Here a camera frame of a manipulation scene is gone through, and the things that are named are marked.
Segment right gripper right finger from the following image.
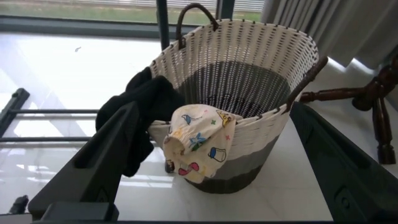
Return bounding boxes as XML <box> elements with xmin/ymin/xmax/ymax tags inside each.
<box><xmin>289</xmin><ymin>101</ymin><xmax>398</xmax><ymax>222</ymax></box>

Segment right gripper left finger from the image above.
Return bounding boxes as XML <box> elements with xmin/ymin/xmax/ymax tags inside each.
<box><xmin>27</xmin><ymin>101</ymin><xmax>140</xmax><ymax>222</ymax></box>

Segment cream printed shorts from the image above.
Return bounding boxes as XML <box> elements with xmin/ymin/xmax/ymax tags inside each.
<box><xmin>162</xmin><ymin>104</ymin><xmax>244</xmax><ymax>184</ymax></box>

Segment white laundry basket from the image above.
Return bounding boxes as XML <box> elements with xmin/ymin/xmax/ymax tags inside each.
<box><xmin>147</xmin><ymin>2</ymin><xmax>330</xmax><ymax>195</ymax></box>

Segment dark brown wooden chair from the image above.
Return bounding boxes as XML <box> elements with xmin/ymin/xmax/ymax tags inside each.
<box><xmin>299</xmin><ymin>54</ymin><xmax>398</xmax><ymax>166</ymax></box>

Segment black garment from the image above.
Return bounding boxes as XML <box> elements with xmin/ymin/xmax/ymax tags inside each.
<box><xmin>95</xmin><ymin>66</ymin><xmax>187</xmax><ymax>178</ymax></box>

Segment window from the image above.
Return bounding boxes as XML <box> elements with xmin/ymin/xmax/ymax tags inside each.
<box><xmin>0</xmin><ymin>0</ymin><xmax>265</xmax><ymax>40</ymax></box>

